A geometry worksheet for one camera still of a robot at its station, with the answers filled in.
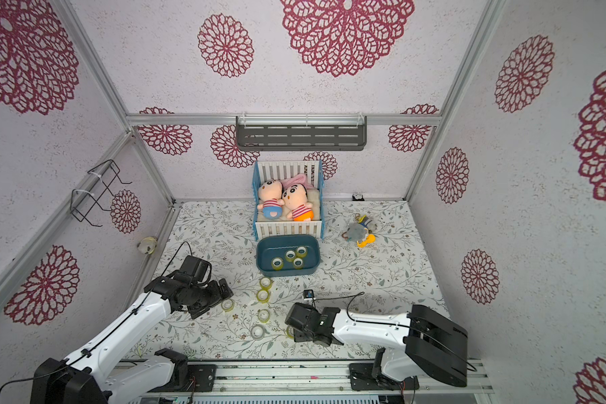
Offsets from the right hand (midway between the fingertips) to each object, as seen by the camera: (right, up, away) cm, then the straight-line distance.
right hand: (307, 329), depth 83 cm
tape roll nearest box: (-15, +13, +11) cm, 23 cm away
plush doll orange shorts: (-5, +46, +20) cm, 50 cm away
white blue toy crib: (-12, +58, +27) cm, 65 cm away
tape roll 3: (-2, +24, +18) cm, 30 cm away
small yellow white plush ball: (-65, +26, +20) cm, 73 cm away
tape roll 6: (-15, +3, +3) cm, 16 cm away
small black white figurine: (+26, +49, +42) cm, 69 cm away
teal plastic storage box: (-15, +26, +19) cm, 36 cm away
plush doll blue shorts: (-15, +48, +23) cm, 56 cm away
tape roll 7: (-5, 0, -2) cm, 6 cm away
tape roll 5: (-28, +7, +5) cm, 29 cm away
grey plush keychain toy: (+21, +32, +18) cm, 42 cm away
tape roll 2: (-7, +22, +17) cm, 29 cm away
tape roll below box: (-16, +9, +7) cm, 19 cm away
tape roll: (-11, +20, +15) cm, 27 cm away
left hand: (-27, +10, -1) cm, 29 cm away
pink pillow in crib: (-4, +55, +30) cm, 63 cm away
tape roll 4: (-3, +20, +15) cm, 25 cm away
